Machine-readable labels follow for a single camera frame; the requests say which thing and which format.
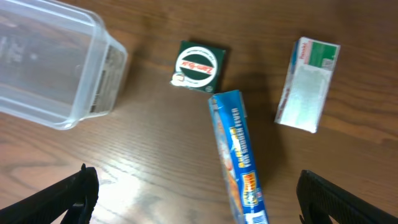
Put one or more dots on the white green Panadol box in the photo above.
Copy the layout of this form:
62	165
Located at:
309	74

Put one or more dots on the clear plastic container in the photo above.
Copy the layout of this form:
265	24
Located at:
59	64

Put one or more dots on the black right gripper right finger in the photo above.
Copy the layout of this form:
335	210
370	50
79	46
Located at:
322	202

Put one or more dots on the blue fever patch box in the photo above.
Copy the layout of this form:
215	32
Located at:
228	117

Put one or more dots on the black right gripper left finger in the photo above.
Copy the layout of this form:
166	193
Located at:
75	197

